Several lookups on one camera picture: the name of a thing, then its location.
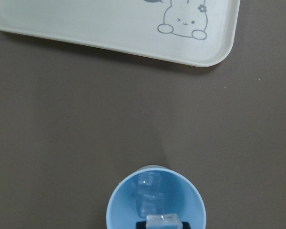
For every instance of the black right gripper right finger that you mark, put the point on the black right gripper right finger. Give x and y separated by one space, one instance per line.
185 225

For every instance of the blue paper cup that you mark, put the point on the blue paper cup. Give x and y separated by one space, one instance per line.
180 197

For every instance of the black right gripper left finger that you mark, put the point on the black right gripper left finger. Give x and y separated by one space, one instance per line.
140 225

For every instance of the cream rabbit tray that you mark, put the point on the cream rabbit tray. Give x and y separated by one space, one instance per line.
198 33

